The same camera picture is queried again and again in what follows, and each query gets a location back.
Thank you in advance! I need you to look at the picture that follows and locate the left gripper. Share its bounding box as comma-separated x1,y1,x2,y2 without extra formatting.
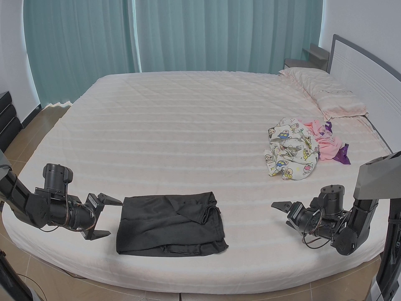
71,193,123,241

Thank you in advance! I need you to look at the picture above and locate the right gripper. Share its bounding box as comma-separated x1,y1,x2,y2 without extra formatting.
271,200,314,231

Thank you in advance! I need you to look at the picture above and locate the black T-shirt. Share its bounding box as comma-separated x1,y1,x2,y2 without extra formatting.
116,191,229,257

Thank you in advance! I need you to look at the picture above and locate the white printed pyjama garment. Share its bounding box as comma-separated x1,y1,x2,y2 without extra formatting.
263,117,320,181

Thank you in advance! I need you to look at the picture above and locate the pink garment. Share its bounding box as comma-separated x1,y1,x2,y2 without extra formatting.
298,119,343,161

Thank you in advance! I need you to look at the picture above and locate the purple garment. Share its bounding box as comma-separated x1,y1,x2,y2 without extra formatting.
324,121,351,165

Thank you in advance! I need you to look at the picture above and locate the pale pink pillow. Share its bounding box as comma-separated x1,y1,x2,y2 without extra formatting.
278,67,368,120

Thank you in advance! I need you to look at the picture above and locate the bed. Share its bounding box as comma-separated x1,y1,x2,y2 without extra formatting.
1,34,401,294

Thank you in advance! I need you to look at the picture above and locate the black chest of drawers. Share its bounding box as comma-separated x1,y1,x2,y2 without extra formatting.
0,91,23,150

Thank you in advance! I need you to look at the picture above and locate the grey bedside table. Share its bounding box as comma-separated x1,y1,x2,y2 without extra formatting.
283,43,330,72

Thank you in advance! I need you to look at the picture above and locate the blue-green curtain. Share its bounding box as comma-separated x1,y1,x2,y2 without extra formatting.
23,0,140,107
133,0,325,74

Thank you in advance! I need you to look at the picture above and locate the black cable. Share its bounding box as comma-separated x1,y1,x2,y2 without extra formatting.
39,224,68,234
302,230,332,250
16,273,44,301

